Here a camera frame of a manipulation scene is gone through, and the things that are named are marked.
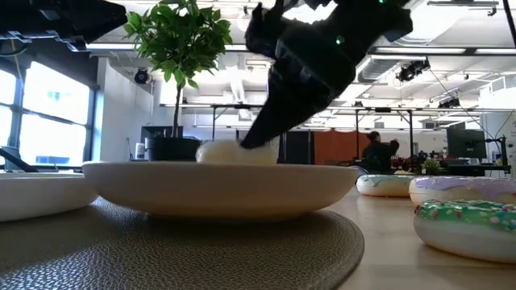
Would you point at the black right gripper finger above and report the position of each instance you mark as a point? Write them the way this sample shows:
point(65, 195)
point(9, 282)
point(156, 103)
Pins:
point(308, 108)
point(274, 108)

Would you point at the mint frosted donut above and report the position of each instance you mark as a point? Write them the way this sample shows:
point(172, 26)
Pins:
point(383, 186)

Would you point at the purple frosted donut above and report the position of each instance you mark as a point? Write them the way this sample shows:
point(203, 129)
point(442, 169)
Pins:
point(463, 189)

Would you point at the green frosted sprinkle donut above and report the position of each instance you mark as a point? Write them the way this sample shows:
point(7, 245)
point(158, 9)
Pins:
point(467, 229)

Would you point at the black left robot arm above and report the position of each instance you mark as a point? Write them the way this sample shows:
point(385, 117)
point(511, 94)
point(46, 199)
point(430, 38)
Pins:
point(16, 161)

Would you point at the orange partition panel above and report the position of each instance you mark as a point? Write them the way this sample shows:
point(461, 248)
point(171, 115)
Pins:
point(338, 147)

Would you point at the person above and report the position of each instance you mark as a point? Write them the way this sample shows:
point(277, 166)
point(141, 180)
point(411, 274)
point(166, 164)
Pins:
point(377, 155)

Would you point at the large cream bowl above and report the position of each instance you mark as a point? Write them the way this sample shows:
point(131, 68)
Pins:
point(217, 189)

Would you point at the large window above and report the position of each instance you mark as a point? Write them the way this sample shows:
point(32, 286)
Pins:
point(52, 121)

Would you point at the black ceiling spotlight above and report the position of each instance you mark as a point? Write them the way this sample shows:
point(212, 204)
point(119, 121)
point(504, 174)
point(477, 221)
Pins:
point(141, 75)

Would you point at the black plant pot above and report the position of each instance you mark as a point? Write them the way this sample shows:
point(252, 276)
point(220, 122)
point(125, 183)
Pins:
point(171, 149)

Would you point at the small green leafy tree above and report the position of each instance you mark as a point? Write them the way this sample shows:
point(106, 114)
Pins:
point(179, 40)

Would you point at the dark monitor behind tree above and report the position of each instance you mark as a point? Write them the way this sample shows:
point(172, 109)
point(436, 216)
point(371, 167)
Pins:
point(157, 132)

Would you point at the small green desk plant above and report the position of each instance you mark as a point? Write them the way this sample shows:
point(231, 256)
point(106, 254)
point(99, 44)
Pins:
point(431, 166)

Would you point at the white cup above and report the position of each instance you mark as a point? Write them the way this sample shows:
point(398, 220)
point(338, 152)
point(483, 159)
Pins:
point(140, 151)

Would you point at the black computer monitor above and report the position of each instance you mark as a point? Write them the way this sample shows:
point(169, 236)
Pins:
point(465, 143)

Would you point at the white shallow bowl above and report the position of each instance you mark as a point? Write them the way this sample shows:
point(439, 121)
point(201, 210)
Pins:
point(36, 195)

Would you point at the dark office desk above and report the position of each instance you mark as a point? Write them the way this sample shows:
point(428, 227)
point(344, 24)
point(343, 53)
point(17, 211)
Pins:
point(475, 170)

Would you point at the round grey woven placemat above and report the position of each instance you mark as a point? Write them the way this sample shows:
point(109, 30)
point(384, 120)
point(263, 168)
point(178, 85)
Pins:
point(161, 253)

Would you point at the silver ventilation duct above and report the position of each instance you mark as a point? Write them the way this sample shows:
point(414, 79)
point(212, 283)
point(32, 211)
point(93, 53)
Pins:
point(375, 66)

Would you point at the black ceiling camera cluster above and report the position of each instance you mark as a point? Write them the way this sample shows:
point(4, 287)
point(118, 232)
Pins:
point(449, 103)
point(412, 69)

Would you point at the black metal frame rack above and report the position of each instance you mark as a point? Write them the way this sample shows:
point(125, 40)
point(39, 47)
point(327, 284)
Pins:
point(410, 137)

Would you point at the long ceiling light rail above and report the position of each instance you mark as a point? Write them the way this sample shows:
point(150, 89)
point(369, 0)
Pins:
point(423, 50)

